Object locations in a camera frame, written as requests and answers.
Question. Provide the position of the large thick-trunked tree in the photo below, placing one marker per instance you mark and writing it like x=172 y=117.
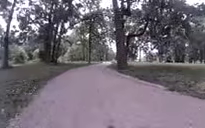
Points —
x=121 y=43

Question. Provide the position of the pinkish grey paved path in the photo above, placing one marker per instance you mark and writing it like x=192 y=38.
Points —
x=100 y=100

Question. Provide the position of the group of trees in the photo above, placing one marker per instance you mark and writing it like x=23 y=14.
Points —
x=48 y=43

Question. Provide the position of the green lawn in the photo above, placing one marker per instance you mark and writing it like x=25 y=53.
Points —
x=176 y=75

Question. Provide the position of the wood of dark trees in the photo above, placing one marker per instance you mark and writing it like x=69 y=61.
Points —
x=176 y=43

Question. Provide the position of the grass with bare patches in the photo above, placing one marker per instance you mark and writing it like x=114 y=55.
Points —
x=23 y=76

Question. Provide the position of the pale green bushes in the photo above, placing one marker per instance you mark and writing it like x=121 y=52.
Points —
x=20 y=55

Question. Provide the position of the thin leaning tree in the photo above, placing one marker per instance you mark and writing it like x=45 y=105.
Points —
x=5 y=50

